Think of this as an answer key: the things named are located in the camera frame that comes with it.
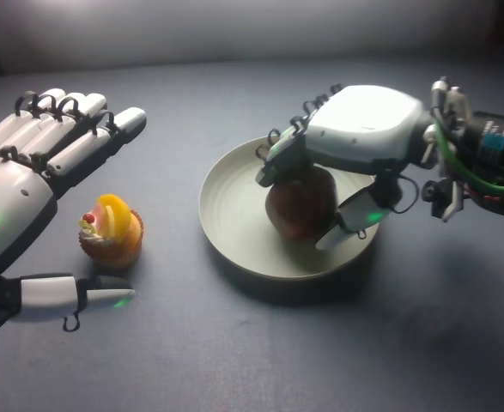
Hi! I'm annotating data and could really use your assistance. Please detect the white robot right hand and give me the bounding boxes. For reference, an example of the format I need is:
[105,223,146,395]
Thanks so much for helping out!
[254,84,425,251]

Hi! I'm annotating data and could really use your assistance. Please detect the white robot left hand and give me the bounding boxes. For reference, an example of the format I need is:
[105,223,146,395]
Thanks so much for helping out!
[0,88,148,336]

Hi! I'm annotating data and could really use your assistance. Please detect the red toy apple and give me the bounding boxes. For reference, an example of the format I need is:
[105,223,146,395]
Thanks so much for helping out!
[264,165,338,242]

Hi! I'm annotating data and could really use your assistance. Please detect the toy cupcake with fruit topping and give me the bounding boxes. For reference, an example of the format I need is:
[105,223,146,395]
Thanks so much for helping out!
[78,193,144,270]

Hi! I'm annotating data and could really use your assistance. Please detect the round cream plate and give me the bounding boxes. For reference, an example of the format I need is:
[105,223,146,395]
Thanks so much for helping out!
[198,136,381,282]

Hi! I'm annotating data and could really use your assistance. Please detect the grey tablecloth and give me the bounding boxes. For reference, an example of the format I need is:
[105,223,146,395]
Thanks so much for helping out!
[0,58,504,412]

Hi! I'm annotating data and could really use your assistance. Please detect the green cable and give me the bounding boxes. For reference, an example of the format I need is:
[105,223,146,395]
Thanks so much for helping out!
[432,113,504,195]

